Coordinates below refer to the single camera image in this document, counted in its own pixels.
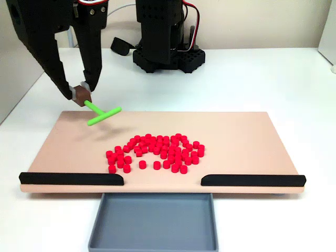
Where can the green T-shaped pusher tool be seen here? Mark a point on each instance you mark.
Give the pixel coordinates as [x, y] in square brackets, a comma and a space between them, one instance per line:
[105, 115]

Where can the red granule pile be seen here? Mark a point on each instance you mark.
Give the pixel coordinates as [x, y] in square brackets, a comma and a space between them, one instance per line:
[157, 149]

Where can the grey container tray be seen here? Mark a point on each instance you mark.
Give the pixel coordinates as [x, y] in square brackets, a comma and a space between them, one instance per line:
[155, 223]

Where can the desk side partition panel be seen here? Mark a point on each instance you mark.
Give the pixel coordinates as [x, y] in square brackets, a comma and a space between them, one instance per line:
[329, 31]
[15, 78]

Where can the beige work board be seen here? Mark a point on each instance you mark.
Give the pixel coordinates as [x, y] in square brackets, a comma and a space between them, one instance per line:
[236, 147]

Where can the small white object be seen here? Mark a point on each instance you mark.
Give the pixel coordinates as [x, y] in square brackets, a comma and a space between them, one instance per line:
[333, 68]

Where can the black edge rail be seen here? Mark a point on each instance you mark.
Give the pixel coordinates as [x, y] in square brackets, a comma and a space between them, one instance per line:
[252, 180]
[68, 179]

